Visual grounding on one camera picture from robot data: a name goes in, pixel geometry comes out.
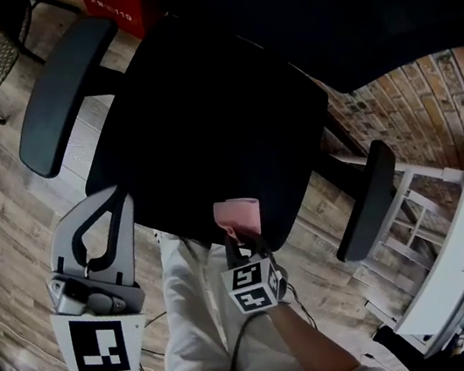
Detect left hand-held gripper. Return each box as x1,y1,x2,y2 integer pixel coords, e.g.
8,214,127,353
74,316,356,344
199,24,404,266
27,182,165,371

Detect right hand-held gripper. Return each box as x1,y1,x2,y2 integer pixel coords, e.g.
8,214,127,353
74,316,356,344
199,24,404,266
213,224,293,319

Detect pink cloth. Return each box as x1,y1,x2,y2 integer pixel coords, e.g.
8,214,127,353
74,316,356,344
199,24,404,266
210,193,267,246

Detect black office chair seat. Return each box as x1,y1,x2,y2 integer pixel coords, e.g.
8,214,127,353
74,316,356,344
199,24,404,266
57,0,354,282

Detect person's right forearm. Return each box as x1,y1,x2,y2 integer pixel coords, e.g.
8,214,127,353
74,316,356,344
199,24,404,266
264,290,363,371

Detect person's white trousers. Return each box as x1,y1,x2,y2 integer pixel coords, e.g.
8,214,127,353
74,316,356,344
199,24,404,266
128,212,319,371

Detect black chair armrest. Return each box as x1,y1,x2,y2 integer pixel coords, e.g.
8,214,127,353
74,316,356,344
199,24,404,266
317,136,412,265
0,12,144,184

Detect red fire extinguisher box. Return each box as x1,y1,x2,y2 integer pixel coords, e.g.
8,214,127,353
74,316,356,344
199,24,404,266
74,0,171,51

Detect thin black cable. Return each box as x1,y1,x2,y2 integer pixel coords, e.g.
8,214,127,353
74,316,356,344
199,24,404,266
284,277,319,334

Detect thick black cable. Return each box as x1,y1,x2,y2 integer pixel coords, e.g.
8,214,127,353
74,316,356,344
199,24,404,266
200,309,280,371

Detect white desk with cross frame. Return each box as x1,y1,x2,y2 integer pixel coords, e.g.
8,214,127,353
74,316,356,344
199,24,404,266
334,141,464,368

